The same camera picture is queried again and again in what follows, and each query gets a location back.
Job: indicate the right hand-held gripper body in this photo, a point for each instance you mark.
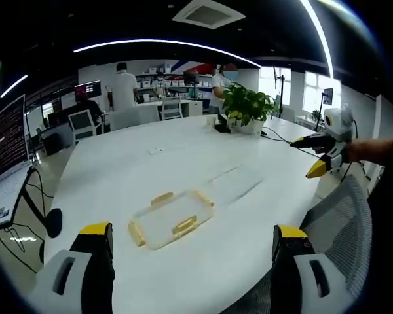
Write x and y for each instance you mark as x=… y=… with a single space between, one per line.
x=339 y=126

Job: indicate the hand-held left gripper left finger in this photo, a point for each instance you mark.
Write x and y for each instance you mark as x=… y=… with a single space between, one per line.
x=95 y=281

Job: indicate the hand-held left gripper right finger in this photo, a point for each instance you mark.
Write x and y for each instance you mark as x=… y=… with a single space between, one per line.
x=288 y=281

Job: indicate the tripod with screen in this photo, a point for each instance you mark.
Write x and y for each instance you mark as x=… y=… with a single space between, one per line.
x=325 y=98

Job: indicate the grey mesh office chair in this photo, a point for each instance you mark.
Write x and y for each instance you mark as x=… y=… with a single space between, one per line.
x=340 y=222

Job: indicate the black tripod stand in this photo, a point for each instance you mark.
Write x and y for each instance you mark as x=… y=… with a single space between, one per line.
x=281 y=91

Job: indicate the white plant pot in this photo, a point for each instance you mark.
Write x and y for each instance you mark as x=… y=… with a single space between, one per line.
x=253 y=127

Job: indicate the person's dark clothing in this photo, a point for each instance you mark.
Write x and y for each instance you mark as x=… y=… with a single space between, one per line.
x=391 y=183

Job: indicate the black round chair part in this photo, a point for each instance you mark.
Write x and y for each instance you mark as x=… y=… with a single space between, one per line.
x=54 y=222

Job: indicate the green potted plant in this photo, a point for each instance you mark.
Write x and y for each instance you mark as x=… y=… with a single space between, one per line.
x=247 y=103

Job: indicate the bright ceiling light strip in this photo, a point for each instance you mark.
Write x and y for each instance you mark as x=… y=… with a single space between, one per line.
x=322 y=36

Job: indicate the black box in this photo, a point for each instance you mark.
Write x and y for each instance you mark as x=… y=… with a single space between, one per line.
x=223 y=126

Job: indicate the clear container lid yellow clips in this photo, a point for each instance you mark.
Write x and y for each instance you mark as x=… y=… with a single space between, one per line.
x=173 y=219

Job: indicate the small white cup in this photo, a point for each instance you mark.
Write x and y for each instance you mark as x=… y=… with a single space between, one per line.
x=210 y=122

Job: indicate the white side desk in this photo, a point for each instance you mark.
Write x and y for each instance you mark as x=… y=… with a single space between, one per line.
x=5 y=199

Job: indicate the large computer monitor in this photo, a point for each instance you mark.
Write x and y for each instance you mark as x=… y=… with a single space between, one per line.
x=6 y=140

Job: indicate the ceiling air conditioner vent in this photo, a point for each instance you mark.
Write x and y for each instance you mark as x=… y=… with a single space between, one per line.
x=209 y=13

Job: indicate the long curved ceiling light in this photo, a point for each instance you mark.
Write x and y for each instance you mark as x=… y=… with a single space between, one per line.
x=170 y=42

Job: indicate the small dark monitor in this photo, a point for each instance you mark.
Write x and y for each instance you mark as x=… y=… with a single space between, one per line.
x=88 y=89

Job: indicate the short ceiling light strip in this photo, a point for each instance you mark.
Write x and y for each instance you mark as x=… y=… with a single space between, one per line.
x=13 y=86

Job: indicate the white frame office chair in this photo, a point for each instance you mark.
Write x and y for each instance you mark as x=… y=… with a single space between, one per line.
x=171 y=108
x=82 y=124

